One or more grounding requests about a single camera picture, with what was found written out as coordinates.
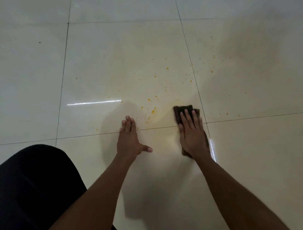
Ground person's right hand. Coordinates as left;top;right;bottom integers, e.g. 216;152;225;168
178;109;212;160

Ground person's left hand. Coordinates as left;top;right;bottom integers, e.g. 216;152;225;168
116;115;153;160

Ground dark brown cleaning cloth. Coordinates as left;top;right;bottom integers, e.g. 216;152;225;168
173;105;211;159

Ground person's left forearm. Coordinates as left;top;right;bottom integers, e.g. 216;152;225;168
50;151;138;230

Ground person's right forearm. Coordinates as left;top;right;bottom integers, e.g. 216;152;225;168
194;154;290;230

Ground black trousers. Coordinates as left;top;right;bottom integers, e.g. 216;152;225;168
0;144;118;230

